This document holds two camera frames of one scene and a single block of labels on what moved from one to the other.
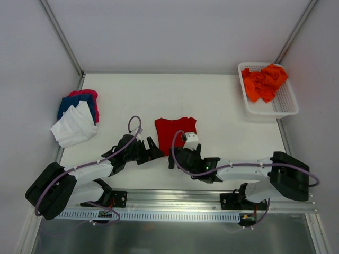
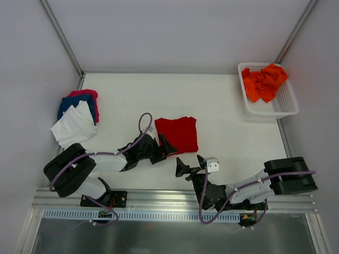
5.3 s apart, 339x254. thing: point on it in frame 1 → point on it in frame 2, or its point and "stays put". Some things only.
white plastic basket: x=284 y=104 stays put
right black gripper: x=177 y=157 → x=193 y=172
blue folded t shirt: x=67 y=102 stays put
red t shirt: x=166 y=128 stays put
